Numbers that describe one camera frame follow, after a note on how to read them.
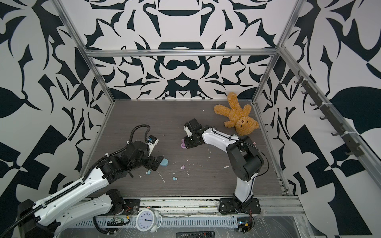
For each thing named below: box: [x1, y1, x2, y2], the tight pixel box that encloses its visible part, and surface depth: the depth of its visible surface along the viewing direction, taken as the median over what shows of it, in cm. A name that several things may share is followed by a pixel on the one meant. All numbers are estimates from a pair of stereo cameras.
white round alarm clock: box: [135, 208, 162, 233], surface depth 70 cm
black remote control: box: [176, 231, 216, 238], surface depth 68 cm
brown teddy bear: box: [213, 92, 260, 137], surface depth 105 cm
